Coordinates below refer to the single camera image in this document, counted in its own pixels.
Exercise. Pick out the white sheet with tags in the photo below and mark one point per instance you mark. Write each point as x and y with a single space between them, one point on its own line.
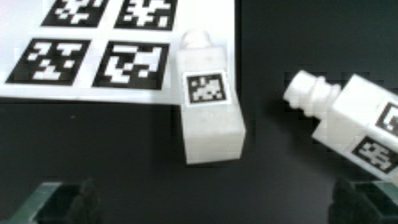
88 48

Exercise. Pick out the white table leg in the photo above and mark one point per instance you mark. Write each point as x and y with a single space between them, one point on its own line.
356 109
212 120

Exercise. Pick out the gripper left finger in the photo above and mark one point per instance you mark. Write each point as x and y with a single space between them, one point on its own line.
63 203

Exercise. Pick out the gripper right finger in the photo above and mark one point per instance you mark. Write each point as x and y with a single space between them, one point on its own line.
365 202

